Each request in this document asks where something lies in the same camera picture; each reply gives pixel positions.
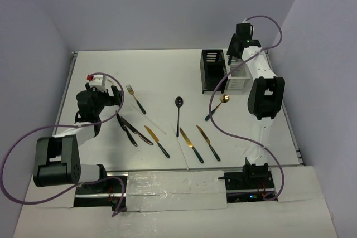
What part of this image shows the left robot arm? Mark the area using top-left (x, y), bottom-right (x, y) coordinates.
top-left (33, 84), bottom-right (122, 193)

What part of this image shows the black utensil container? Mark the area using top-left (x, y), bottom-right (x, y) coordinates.
top-left (200, 49), bottom-right (226, 93)

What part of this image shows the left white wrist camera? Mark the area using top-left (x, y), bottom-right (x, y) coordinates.
top-left (85, 75), bottom-right (107, 92)

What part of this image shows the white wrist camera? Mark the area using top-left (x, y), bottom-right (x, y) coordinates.
top-left (236, 22), bottom-right (254, 40)
top-left (85, 75), bottom-right (107, 92)

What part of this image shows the gold fork green handle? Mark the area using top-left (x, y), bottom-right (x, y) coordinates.
top-left (126, 84), bottom-right (146, 114)

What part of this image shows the gold knife green handle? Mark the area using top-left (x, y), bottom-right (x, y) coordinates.
top-left (144, 125), bottom-right (170, 158)
top-left (179, 127), bottom-right (204, 164)
top-left (196, 125), bottom-right (221, 162)

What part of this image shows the silver tape sheet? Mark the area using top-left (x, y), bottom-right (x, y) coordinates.
top-left (126, 171), bottom-right (228, 212)

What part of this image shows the black steak knife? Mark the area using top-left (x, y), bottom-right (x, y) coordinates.
top-left (121, 117), bottom-right (153, 145)
top-left (116, 114), bottom-right (138, 147)

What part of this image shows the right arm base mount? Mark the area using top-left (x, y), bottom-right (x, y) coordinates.
top-left (218, 162), bottom-right (276, 203)

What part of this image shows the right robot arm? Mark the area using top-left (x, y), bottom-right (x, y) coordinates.
top-left (227, 33), bottom-right (285, 188)

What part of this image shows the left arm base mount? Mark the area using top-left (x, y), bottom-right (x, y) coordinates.
top-left (73, 176), bottom-right (127, 212)

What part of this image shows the white utensil container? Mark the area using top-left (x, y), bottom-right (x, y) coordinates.
top-left (224, 55), bottom-right (250, 90)

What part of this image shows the white chopstick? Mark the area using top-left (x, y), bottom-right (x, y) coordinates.
top-left (170, 122), bottom-right (189, 171)
top-left (132, 105), bottom-right (167, 135)

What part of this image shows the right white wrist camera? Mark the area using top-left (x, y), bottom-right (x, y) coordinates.
top-left (236, 22), bottom-right (254, 40)

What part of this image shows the black spoon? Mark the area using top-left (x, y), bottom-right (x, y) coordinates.
top-left (175, 96), bottom-right (184, 138)

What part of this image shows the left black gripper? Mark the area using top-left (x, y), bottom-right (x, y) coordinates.
top-left (85, 83), bottom-right (123, 116)

